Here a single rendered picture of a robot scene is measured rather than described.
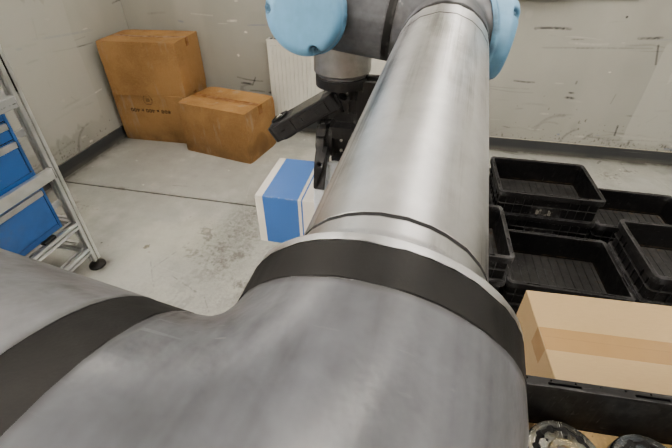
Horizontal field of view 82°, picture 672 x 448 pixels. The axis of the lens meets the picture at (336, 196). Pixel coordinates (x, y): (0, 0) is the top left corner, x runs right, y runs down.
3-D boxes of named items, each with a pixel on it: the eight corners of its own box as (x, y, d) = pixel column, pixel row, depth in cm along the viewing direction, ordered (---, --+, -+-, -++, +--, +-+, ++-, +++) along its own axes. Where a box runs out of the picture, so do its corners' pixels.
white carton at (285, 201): (261, 240, 64) (254, 195, 58) (283, 199, 73) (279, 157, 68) (382, 257, 60) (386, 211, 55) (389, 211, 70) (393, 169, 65)
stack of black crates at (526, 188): (476, 270, 182) (499, 190, 156) (471, 230, 206) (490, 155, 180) (567, 283, 175) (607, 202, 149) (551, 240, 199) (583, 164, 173)
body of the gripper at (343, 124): (370, 170, 54) (376, 86, 48) (311, 164, 56) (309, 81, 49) (377, 146, 61) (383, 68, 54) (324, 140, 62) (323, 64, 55)
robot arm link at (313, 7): (389, -22, 30) (407, -33, 39) (256, -45, 32) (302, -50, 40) (372, 77, 35) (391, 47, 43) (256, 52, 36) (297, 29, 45)
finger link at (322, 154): (321, 189, 53) (329, 125, 53) (310, 188, 53) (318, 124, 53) (328, 190, 57) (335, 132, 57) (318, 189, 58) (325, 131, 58)
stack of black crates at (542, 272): (485, 342, 150) (507, 282, 130) (478, 285, 174) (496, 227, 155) (597, 362, 143) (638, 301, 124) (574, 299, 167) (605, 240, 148)
